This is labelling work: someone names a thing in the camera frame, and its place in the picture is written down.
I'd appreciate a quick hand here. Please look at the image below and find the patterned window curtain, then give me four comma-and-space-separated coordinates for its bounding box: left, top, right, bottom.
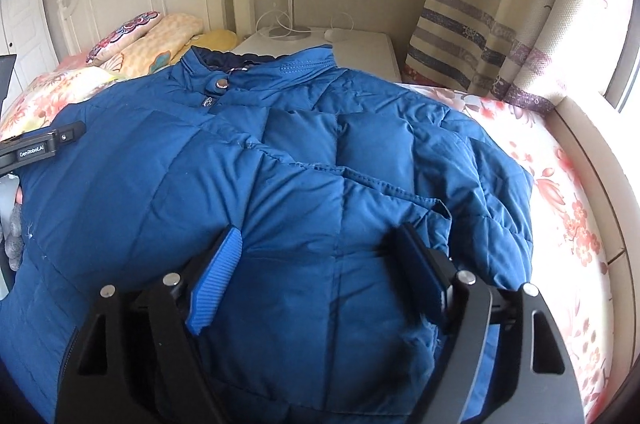
404, 0, 634, 114

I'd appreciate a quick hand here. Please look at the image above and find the white wardrobe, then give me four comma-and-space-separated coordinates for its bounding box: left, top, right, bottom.
1, 0, 58, 111

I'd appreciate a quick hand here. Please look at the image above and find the window frame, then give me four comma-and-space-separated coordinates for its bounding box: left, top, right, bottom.
604, 0, 639, 112

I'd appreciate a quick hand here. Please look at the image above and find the yellow pillow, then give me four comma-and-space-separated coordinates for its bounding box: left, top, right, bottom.
170, 29, 240, 64

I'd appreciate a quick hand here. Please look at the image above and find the floral bed sheet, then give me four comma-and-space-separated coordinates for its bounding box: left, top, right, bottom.
0, 53, 616, 422

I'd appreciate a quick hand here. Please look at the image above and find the white charging cable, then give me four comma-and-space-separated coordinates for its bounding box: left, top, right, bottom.
254, 6, 356, 42

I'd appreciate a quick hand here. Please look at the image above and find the blue puffer jacket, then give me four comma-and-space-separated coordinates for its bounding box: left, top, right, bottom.
0, 43, 535, 424

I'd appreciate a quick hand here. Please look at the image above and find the colourful patterned pillow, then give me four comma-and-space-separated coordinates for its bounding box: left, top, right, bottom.
86, 11, 163, 65

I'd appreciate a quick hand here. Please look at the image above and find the grey gloved left hand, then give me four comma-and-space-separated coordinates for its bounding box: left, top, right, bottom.
1, 173, 24, 298

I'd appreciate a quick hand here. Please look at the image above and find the silver floor lamp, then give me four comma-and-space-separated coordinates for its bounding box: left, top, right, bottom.
268, 0, 311, 41

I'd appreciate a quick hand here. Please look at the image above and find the white nightstand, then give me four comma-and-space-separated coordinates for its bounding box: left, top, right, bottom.
233, 28, 401, 82

